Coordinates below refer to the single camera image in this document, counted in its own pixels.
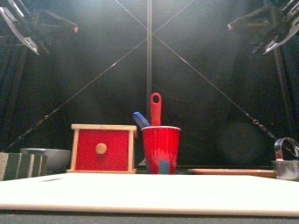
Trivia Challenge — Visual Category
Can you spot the blue utensil handle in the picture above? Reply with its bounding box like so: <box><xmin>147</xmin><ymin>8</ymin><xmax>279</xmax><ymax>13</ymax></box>
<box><xmin>131</xmin><ymin>111</ymin><xmax>153</xmax><ymax>129</ymax></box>

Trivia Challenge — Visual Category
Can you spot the red-fronted wooden drawer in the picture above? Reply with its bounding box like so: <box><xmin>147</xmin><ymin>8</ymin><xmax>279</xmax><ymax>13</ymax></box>
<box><xmin>75</xmin><ymin>129</ymin><xmax>130</xmax><ymax>172</ymax></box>

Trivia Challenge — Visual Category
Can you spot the red utensil handle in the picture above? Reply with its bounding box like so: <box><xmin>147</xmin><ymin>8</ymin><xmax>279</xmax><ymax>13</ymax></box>
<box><xmin>150</xmin><ymin>92</ymin><xmax>163</xmax><ymax>127</ymax></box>

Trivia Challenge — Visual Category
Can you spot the blue tape piece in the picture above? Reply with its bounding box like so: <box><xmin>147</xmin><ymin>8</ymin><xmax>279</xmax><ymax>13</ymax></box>
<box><xmin>158</xmin><ymin>158</ymin><xmax>173</xmax><ymax>175</ymax></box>

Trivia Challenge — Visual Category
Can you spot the white cutting board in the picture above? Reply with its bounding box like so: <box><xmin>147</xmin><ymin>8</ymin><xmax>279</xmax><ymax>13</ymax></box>
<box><xmin>0</xmin><ymin>172</ymin><xmax>299</xmax><ymax>218</ymax></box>

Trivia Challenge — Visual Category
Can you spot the metal measuring cup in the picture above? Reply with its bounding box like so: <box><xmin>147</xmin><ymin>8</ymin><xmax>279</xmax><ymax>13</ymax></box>
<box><xmin>271</xmin><ymin>136</ymin><xmax>299</xmax><ymax>181</ymax></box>

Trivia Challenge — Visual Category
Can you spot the red plastic cup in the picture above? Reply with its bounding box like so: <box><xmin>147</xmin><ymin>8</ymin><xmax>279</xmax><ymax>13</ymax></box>
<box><xmin>141</xmin><ymin>125</ymin><xmax>183</xmax><ymax>175</ymax></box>

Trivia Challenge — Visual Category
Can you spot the vertical metal frame pole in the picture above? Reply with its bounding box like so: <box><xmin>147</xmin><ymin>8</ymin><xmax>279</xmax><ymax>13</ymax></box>
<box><xmin>145</xmin><ymin>0</ymin><xmax>155</xmax><ymax>118</ymax></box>

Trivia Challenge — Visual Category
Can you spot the grey bowl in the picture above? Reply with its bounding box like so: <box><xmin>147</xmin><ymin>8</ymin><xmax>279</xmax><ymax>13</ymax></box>
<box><xmin>19</xmin><ymin>147</ymin><xmax>72</xmax><ymax>172</ymax></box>

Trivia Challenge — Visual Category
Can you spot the wooden drawer box casing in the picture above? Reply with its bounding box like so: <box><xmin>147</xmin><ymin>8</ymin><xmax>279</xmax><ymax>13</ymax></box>
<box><xmin>67</xmin><ymin>123</ymin><xmax>139</xmax><ymax>175</ymax></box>

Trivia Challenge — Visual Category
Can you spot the diagonal brace wire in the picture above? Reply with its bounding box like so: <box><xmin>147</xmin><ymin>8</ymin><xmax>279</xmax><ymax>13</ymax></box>
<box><xmin>0</xmin><ymin>0</ymin><xmax>198</xmax><ymax>153</ymax></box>
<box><xmin>111</xmin><ymin>0</ymin><xmax>299</xmax><ymax>158</ymax></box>

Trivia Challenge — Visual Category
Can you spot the light wooden board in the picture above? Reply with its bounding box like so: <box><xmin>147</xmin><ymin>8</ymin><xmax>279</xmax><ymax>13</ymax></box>
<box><xmin>187</xmin><ymin>168</ymin><xmax>277</xmax><ymax>179</ymax></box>

